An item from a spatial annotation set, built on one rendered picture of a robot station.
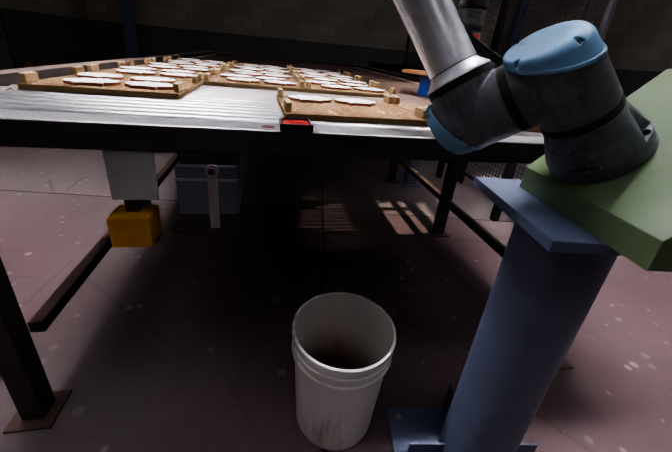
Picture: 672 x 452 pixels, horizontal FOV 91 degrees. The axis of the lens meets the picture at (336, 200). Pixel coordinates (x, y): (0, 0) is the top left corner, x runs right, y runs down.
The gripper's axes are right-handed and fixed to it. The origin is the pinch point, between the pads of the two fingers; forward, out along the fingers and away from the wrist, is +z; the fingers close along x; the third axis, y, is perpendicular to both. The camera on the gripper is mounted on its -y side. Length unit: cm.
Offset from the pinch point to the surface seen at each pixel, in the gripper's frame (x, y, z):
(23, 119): 53, 95, 7
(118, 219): 50, 81, 29
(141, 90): 17, 95, 5
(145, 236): 49, 76, 34
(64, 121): 51, 88, 7
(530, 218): 60, -1, 12
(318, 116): 24.6, 40.5, 5.7
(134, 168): 47, 78, 18
